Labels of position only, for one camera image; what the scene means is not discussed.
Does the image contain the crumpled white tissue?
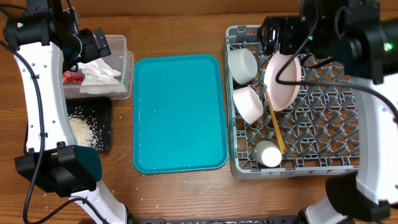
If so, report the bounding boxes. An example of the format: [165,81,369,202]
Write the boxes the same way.
[78,58,126,95]

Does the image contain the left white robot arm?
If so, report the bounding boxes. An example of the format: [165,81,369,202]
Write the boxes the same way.
[1,0,134,223]

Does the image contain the large white plate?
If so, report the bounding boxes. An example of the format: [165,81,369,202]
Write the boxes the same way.
[264,51,302,111]

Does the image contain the small white bowl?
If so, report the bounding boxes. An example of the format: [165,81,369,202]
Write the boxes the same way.
[228,49,257,85]

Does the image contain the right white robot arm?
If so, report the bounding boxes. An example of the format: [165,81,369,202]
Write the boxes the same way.
[257,0,397,223]

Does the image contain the small pink plate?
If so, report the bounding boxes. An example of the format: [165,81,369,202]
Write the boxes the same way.
[233,86,264,124]

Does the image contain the grey dish rack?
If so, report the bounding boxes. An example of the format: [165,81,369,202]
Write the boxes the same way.
[224,25,359,179]

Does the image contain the white paper cup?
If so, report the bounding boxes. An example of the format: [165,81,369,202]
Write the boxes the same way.
[254,141,282,167]

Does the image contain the black tray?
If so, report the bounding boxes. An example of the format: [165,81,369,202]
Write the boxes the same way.
[66,96,113,153]

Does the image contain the clear plastic bin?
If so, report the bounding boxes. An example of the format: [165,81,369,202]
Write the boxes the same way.
[63,35,134,100]

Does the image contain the rice pile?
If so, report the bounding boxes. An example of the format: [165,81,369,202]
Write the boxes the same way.
[68,106,103,151]

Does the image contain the teal plastic tray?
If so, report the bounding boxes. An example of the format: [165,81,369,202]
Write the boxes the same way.
[132,54,228,174]

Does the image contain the red wrapper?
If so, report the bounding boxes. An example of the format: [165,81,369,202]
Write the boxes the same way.
[63,71,83,85]

